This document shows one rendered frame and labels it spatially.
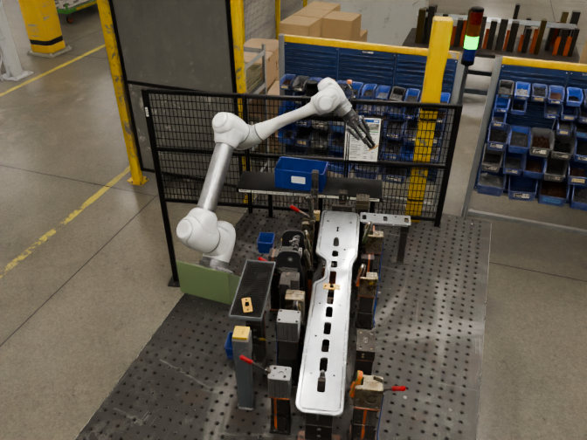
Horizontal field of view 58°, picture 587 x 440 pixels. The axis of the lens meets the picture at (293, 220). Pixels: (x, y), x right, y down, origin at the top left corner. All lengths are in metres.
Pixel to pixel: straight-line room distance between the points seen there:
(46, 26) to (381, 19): 5.26
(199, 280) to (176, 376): 0.56
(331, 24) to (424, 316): 4.70
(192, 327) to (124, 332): 1.14
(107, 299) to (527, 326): 3.03
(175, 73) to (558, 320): 3.56
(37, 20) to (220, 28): 5.59
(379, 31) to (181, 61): 4.96
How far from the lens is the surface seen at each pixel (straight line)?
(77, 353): 3.91
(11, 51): 8.93
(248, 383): 2.37
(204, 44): 4.54
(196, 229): 2.76
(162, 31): 4.71
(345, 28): 6.91
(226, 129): 2.88
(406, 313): 2.96
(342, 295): 2.57
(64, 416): 3.60
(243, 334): 2.17
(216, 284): 2.90
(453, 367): 2.77
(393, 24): 9.02
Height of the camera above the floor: 2.74
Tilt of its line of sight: 35 degrees down
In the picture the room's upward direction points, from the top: straight up
